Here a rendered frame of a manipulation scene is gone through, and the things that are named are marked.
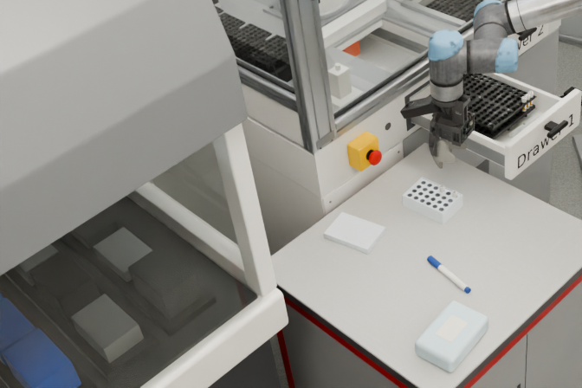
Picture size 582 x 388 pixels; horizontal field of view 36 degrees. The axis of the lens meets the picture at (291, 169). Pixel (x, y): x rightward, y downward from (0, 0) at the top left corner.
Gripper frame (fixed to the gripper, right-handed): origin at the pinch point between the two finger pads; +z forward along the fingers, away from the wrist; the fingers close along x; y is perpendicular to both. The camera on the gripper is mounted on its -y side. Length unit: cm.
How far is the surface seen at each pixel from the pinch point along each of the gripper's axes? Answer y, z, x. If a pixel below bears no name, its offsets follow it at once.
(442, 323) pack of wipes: 22.1, 7.9, -40.1
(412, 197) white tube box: -4.6, 8.8, -7.3
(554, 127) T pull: 20.4, -2.9, 19.4
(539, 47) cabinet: -6, 11, 71
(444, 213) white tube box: 5.2, 9.0, -8.8
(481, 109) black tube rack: 0.4, -1.7, 20.0
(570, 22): -44, 78, 192
